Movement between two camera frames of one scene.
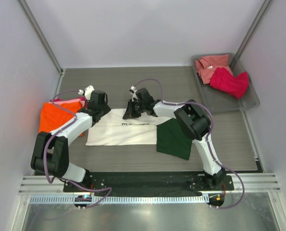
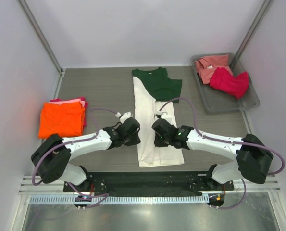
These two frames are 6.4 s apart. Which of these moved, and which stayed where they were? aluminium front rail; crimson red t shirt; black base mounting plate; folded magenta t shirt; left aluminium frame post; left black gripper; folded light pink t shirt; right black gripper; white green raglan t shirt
Moved: right black gripper; white green raglan t shirt; left black gripper
Stayed: folded light pink t shirt; crimson red t shirt; folded magenta t shirt; aluminium front rail; black base mounting plate; left aluminium frame post
